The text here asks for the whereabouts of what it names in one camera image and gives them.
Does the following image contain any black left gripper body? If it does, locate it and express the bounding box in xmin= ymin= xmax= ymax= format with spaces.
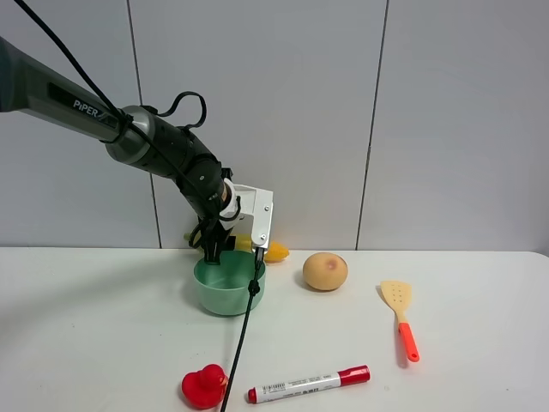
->
xmin=195 ymin=218 xmax=236 ymax=254

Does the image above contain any black camera cable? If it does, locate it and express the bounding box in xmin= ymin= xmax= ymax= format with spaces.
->
xmin=15 ymin=0 xmax=267 ymax=412

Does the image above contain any yellow corn cob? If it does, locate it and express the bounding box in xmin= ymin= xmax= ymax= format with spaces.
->
xmin=183 ymin=231 xmax=291 ymax=264

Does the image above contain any red rubber duck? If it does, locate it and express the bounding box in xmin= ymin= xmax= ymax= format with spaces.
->
xmin=181 ymin=364 xmax=228 ymax=410

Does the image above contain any green plastic bowl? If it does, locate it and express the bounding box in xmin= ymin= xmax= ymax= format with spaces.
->
xmin=194 ymin=251 xmax=255 ymax=317

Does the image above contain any black silver Piper robot arm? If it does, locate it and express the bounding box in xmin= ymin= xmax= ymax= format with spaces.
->
xmin=1 ymin=40 xmax=232 ymax=264

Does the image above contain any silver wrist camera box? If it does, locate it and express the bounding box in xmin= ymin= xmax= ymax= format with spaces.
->
xmin=234 ymin=185 xmax=274 ymax=251

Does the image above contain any red capped white marker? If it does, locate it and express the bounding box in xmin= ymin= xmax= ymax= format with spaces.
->
xmin=246 ymin=365 xmax=371 ymax=404

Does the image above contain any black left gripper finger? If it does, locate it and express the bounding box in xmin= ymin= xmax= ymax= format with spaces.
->
xmin=202 ymin=239 xmax=221 ymax=264

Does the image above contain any yellow spatula orange handle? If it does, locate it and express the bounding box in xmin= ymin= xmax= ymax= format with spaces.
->
xmin=380 ymin=281 xmax=420 ymax=362

